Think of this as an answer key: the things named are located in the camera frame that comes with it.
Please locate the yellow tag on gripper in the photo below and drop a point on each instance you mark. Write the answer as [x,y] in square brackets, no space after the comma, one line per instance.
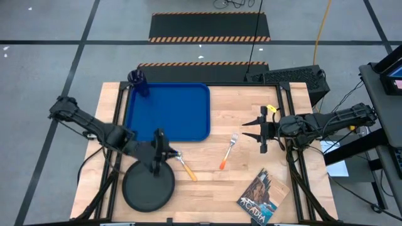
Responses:
[271,109]

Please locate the black side table stand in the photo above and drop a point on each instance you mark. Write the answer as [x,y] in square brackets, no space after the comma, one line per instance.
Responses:
[345,153]

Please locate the grey side table top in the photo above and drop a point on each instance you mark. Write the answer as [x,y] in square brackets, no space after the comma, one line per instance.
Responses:
[383,103]

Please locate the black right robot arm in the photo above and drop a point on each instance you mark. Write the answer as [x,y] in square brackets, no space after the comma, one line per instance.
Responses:
[339,117]

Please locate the black perforated computer case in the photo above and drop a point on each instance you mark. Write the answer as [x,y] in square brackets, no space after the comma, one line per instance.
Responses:
[295,78]

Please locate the blue plastic tray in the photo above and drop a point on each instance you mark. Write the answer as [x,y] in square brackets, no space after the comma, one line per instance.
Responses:
[176,110]

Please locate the large black hazard-striped floor mat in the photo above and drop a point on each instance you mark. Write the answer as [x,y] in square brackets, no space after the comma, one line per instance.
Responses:
[208,26]

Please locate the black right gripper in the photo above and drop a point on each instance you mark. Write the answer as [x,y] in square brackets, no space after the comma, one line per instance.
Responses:
[271,130]

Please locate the narrow black hazard-striped floor mat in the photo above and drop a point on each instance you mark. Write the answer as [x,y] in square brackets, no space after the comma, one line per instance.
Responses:
[201,73]

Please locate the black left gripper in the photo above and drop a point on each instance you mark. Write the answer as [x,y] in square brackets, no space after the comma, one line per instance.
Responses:
[154,153]

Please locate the white paper sheet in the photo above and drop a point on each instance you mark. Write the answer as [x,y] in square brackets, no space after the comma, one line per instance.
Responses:
[337,169]

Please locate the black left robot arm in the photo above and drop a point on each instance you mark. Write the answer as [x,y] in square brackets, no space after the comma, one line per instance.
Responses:
[94,125]

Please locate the purple plastic cup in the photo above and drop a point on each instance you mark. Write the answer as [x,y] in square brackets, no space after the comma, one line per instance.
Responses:
[138,81]

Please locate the black round plate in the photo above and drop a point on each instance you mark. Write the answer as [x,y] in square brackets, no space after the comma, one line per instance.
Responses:
[144,191]

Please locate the black monitor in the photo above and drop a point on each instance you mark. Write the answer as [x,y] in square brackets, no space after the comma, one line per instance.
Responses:
[391,78]

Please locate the Acadia picture book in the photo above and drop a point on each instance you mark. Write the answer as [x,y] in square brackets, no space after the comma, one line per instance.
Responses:
[262,197]

